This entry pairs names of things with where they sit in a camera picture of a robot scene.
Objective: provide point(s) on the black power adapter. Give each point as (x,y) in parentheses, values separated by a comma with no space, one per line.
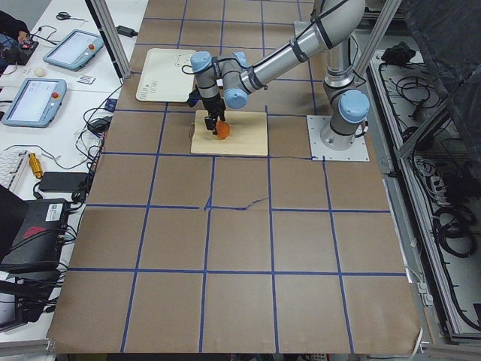
(126,31)

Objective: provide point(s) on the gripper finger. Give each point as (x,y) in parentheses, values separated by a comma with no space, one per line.
(209,123)
(213,127)

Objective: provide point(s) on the wooden cutting board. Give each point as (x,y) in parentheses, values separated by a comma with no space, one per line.
(248,135)

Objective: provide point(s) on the person at desk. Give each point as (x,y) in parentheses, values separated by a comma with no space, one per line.
(16,45)

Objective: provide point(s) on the wrist camera blue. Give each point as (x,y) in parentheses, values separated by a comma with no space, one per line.
(193,98)

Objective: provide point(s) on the cream bear tray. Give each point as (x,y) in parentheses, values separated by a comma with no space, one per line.
(162,77)

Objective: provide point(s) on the teach pendant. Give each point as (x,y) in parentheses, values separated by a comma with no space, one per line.
(36,103)
(75,51)

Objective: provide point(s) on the beige round ball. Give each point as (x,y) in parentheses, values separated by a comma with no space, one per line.
(40,72)

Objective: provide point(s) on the black laptop computer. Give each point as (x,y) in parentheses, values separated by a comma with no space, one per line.
(30,232)

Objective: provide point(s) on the gold cylinder tool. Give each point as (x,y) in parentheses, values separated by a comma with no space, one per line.
(35,166)

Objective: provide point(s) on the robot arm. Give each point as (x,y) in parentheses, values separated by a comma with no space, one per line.
(226,81)

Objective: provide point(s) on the teach pendant near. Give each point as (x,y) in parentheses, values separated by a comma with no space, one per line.
(36,103)

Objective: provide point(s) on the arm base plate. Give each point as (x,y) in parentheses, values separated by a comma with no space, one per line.
(325,145)

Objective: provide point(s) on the orange fruit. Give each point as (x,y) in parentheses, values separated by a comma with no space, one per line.
(222,129)

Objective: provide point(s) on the aluminium frame post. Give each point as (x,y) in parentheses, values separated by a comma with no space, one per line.
(104,23)

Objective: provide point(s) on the black power brick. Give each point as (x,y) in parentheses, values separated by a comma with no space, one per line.
(61,182)

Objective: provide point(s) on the small printed card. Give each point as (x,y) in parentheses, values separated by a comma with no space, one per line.
(86,79)

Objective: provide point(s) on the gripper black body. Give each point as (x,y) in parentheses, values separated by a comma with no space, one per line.
(213,106)

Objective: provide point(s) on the teach pendant far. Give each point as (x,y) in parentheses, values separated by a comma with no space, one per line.
(75,51)

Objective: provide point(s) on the white keyboard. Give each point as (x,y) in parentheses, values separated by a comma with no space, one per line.
(13,163)

